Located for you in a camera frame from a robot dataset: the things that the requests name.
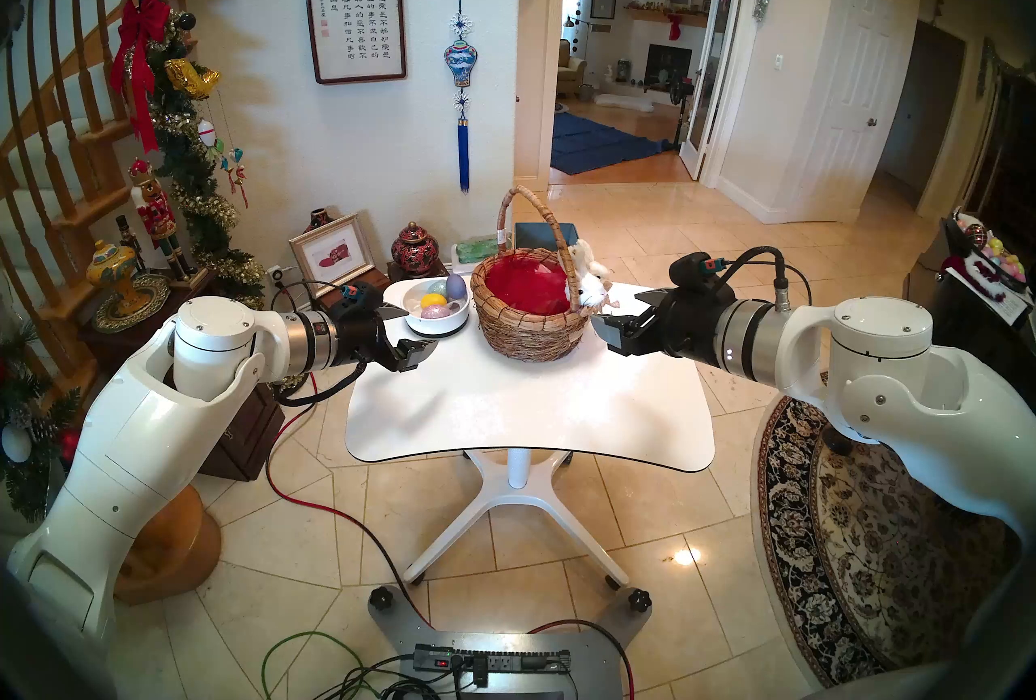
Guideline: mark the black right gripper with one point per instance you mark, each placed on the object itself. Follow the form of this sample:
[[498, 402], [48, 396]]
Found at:
[[688, 326]]

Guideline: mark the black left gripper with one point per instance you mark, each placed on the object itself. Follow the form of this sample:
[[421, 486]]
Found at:
[[360, 338]]

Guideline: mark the purple easter egg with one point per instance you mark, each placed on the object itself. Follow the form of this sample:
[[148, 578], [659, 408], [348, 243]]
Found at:
[[456, 287]]

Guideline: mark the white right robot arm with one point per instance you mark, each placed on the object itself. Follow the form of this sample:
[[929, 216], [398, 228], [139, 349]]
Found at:
[[890, 375]]

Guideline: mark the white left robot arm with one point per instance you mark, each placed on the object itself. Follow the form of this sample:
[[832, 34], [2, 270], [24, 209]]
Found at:
[[146, 447]]

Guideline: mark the pink glitter easter egg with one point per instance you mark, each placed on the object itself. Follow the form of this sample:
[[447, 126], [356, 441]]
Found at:
[[435, 311]]

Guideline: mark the yellow easter egg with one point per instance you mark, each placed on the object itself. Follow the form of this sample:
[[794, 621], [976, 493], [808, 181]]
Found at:
[[432, 300]]

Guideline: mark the white egg hanging ornament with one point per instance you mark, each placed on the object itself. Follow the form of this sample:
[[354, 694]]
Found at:
[[207, 134]]

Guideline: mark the dark red patterned egg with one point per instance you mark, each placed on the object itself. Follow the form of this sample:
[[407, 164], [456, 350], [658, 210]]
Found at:
[[976, 231]]

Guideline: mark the pastel egg decoration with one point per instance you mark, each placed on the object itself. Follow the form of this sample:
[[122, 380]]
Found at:
[[1008, 261]]

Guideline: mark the white plush bunny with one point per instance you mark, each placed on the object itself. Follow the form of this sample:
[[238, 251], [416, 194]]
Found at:
[[595, 292]]

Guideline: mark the white round bowl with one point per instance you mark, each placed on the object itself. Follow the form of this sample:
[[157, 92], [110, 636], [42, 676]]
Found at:
[[453, 320]]

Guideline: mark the cream plush bunny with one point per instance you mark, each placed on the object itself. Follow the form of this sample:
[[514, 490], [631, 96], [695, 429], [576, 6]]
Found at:
[[589, 257]]

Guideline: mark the red black ceramic jar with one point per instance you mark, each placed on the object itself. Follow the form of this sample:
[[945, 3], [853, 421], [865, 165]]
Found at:
[[415, 252]]

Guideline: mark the framed red artwork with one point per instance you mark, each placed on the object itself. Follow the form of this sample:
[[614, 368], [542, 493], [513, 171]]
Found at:
[[332, 253]]

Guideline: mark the red tulle cloth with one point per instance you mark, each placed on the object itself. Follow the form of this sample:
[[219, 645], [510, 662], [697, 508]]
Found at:
[[526, 286]]

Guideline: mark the green jade stone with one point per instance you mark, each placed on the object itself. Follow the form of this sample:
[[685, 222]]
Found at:
[[477, 248]]

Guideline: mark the blue fabric storage box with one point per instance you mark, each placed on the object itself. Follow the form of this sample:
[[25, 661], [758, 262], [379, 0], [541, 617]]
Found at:
[[534, 233]]

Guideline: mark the small dark vase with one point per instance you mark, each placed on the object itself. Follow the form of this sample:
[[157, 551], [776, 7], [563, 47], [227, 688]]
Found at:
[[320, 218]]

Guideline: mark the blue floor rug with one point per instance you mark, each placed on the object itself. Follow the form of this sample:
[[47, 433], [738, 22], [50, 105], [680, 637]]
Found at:
[[595, 144]]

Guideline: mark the white fluffy pet bed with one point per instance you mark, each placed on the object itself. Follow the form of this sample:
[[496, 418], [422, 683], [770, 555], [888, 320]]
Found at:
[[623, 103]]

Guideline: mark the black floor fan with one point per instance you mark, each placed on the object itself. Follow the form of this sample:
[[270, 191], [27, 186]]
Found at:
[[682, 90]]

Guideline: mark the green christmas garland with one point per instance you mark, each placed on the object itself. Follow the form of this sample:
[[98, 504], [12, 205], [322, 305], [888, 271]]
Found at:
[[202, 197]]

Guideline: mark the brass decorative plate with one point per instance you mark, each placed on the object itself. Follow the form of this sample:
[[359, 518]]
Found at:
[[150, 302]]

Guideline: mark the black fireplace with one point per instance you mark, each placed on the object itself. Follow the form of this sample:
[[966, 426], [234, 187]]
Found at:
[[668, 65]]

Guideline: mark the beige armchair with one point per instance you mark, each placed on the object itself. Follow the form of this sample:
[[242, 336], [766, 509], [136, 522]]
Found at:
[[571, 69]]

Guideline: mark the blue vase knot hanging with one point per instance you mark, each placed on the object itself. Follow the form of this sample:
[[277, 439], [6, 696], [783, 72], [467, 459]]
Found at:
[[460, 63]]

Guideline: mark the red nutcracker figure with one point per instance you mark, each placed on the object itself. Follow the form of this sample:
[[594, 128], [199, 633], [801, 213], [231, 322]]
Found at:
[[154, 213]]

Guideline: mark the white glass french door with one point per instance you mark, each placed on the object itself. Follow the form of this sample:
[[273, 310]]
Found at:
[[712, 59]]

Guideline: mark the small black nutcracker figure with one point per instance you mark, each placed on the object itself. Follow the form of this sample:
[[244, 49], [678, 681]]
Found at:
[[129, 245]]

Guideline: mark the red christmas stocking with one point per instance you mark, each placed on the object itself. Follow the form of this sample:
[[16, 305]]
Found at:
[[675, 27]]

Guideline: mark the yellow ceramic vase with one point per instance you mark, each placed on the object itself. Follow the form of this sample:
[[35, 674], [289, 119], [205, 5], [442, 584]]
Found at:
[[109, 265]]

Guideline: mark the rounded wooden stair step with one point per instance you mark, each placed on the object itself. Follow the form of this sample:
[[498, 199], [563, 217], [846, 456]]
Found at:
[[178, 545]]

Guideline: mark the white panel door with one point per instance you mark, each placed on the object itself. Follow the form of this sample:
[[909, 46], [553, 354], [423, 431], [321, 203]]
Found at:
[[858, 99]]

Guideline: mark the gold fish ornament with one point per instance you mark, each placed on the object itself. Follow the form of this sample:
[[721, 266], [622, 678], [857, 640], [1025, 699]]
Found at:
[[190, 77]]

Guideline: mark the black piano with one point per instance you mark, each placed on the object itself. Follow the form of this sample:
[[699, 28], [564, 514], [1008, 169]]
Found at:
[[963, 350]]

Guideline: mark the wooden staircase railing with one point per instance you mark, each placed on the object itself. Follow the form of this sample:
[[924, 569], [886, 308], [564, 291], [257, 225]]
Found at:
[[89, 209]]

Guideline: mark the black power strip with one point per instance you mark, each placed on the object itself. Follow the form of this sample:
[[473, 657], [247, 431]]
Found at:
[[510, 660]]

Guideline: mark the oriental patterned round rug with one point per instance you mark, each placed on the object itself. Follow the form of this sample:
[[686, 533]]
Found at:
[[874, 569]]

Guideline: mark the red bauble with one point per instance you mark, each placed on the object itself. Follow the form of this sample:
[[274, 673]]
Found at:
[[69, 446]]

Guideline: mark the red santa hat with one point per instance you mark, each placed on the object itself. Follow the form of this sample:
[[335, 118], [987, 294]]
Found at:
[[979, 276]]

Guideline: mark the small christmas tree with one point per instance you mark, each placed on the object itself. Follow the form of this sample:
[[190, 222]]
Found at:
[[32, 399]]

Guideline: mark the red ribbon bow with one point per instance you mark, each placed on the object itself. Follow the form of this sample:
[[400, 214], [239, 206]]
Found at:
[[137, 59]]

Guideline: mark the white paper sheet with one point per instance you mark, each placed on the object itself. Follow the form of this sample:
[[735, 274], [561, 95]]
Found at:
[[1012, 308]]

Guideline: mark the white bauble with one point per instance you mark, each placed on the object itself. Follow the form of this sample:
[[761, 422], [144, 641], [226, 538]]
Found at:
[[16, 443]]

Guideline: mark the silver green tinsel garland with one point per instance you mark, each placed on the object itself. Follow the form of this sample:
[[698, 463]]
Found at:
[[986, 59]]

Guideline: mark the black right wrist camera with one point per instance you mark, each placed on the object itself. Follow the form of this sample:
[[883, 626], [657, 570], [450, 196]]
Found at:
[[696, 271]]

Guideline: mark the white wall power outlet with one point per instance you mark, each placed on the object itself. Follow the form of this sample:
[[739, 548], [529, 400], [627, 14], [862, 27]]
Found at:
[[279, 274]]

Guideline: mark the white table pedestal base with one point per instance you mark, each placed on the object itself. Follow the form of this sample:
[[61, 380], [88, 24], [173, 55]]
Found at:
[[518, 492]]

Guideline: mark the black framed wall picture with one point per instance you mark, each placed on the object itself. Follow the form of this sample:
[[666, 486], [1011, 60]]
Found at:
[[603, 0]]

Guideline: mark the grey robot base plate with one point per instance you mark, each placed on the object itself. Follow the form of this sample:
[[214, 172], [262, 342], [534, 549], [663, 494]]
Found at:
[[603, 658]]

